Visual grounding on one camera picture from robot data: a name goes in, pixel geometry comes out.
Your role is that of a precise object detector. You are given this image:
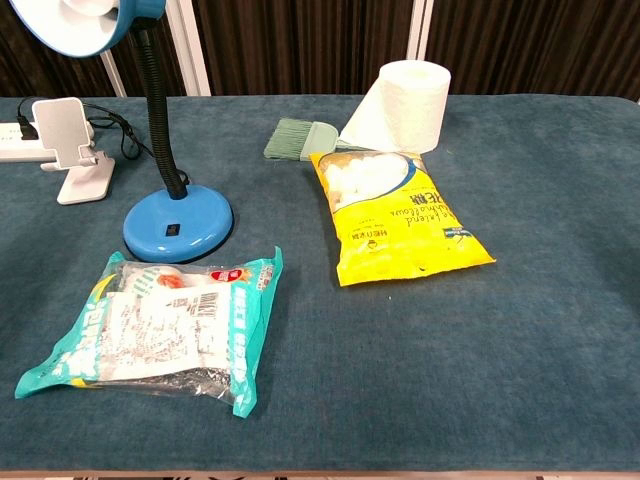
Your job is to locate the yellow marshmallow bag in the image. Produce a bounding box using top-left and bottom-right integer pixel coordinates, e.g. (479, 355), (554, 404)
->
(309, 150), (497, 288)

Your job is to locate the dark pleated curtain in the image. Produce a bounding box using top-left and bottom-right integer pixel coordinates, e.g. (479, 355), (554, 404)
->
(0, 0), (640, 99)

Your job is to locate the green bristle brush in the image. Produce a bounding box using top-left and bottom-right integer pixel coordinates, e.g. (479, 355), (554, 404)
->
(263, 117), (351, 162)

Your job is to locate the white phone stand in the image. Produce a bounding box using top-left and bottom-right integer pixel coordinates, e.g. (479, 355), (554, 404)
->
(31, 97), (117, 206)

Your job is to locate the white frame post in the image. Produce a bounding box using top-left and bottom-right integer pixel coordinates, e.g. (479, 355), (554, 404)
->
(163, 0), (212, 97)
(406, 0), (435, 62)
(99, 48), (128, 98)

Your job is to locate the white toilet paper roll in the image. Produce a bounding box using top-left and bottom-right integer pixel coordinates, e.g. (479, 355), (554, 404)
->
(338, 59), (453, 155)

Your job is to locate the white power strip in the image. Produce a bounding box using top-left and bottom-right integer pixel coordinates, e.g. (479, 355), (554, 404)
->
(0, 119), (55, 164)

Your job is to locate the blue velvet tablecloth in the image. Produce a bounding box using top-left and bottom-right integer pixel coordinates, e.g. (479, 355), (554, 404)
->
(0, 94), (640, 474)

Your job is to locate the blue desk lamp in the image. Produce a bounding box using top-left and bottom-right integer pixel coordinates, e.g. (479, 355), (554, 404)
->
(8, 0), (235, 265)

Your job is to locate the teal snack bag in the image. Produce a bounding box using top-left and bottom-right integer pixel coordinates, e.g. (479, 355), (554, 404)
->
(13, 246), (285, 420)

